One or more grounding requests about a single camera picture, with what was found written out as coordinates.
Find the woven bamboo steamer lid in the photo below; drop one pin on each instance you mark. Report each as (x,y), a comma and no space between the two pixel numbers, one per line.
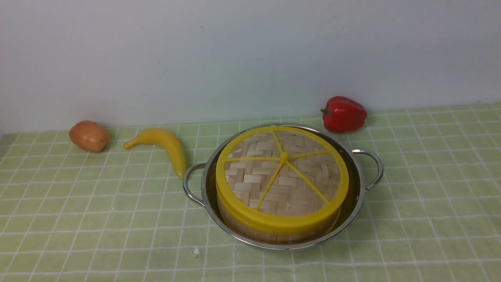
(280,180)

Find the bamboo steamer basket yellow rim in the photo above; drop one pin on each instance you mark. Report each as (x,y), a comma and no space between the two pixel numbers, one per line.
(271,238)

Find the stainless steel pot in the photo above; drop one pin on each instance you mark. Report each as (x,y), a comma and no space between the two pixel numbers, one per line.
(365,171)

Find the yellow banana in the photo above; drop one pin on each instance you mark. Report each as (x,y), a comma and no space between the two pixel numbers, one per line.
(166,140)

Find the red bell pepper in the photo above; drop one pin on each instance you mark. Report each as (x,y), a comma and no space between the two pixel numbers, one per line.
(343,115)

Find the small white crumb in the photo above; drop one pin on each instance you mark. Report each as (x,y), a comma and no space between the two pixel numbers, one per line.
(196,252)

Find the green checkered tablecloth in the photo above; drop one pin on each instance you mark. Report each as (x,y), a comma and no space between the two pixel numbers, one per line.
(121,216)

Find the brown potato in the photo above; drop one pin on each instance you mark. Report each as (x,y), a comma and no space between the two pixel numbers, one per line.
(89,136)

